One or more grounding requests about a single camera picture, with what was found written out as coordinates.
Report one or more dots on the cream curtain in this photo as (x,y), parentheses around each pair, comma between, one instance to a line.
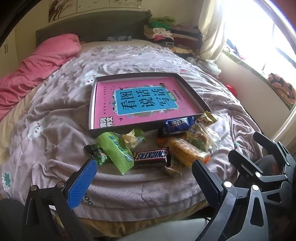
(212,27)

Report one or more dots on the dark patterned cloth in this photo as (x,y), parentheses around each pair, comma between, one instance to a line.
(119,38)

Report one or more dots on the pile of folded clothes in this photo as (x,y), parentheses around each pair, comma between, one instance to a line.
(182,37)

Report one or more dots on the small green-label round cake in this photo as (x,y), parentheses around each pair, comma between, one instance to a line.
(173,170)

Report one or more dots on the tree branch wall painting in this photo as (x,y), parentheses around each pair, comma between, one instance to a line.
(92,4)
(62,10)
(124,2)

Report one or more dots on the light green long snack packet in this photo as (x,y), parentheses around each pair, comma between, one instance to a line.
(115,150)

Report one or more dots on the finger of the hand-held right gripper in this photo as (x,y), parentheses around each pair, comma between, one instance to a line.
(270,146)
(242,166)

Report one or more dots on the yellow cartoon snack packet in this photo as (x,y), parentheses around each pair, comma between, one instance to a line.
(205,120)

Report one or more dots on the blue cookie packet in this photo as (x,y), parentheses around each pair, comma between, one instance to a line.
(178,125)

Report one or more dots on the orange patterned cushion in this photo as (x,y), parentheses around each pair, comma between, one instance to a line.
(282,90)

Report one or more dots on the pink and blue book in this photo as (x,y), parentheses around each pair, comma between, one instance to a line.
(138,102)

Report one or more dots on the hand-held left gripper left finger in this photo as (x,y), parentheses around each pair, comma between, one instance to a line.
(81,183)

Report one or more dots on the dark green pea snack packet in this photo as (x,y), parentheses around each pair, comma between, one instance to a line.
(98,155)

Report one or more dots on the cream wardrobe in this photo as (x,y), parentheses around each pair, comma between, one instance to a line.
(13,46)

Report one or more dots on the brown chocolate bar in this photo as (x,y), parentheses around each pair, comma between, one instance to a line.
(150,156)

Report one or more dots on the clothes heap on windowsill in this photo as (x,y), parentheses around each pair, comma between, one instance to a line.
(234,51)

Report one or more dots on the window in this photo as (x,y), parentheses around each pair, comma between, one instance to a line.
(254,34)

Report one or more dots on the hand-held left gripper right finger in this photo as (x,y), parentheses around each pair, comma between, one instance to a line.
(205,183)

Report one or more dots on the clear green-print pastry packet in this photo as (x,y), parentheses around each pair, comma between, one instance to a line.
(198,141)

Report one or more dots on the red plastic bag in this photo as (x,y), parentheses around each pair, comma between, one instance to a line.
(231,90)

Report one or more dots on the green windowsill mat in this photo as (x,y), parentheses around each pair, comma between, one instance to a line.
(252,69)

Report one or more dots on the yellow-green clear pastry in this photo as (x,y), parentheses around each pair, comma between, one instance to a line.
(131,139)

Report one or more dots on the white crumpled cloth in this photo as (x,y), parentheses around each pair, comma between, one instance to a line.
(205,66)

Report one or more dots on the dark shallow cardboard box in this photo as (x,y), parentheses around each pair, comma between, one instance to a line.
(189,92)

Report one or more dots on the dark grey headboard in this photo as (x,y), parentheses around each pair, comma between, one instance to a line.
(104,25)

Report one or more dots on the pink duvet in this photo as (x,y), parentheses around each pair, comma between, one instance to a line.
(34,69)

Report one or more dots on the orange long cracker packet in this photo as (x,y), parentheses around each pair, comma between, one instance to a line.
(185,150)

